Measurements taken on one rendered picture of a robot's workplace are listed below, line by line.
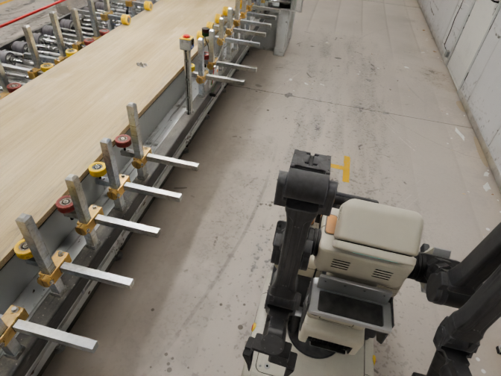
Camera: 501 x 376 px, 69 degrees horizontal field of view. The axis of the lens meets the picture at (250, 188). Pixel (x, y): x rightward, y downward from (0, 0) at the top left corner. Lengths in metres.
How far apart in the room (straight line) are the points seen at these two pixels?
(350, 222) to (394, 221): 0.11
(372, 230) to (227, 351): 1.42
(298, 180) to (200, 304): 1.79
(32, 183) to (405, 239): 1.54
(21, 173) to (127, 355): 1.09
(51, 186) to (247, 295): 1.30
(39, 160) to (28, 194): 0.24
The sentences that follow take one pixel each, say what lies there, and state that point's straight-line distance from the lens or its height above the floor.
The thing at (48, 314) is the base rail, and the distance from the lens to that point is 1.66.
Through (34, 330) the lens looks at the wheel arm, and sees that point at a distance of 1.46.
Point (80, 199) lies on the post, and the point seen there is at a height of 1.00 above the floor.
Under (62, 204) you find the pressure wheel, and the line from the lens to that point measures 1.73.
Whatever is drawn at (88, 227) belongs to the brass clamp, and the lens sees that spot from 1.68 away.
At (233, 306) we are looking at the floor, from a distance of 2.36.
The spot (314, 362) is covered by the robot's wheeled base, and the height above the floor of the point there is 0.28.
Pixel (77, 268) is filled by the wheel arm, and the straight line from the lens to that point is 1.57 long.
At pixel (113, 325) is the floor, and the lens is 2.38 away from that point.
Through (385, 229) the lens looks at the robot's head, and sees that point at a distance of 1.02.
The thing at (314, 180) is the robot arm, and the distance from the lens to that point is 0.66.
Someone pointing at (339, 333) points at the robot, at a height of 0.80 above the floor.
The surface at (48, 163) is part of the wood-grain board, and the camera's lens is 1.99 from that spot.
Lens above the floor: 2.04
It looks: 41 degrees down
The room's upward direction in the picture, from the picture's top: 6 degrees clockwise
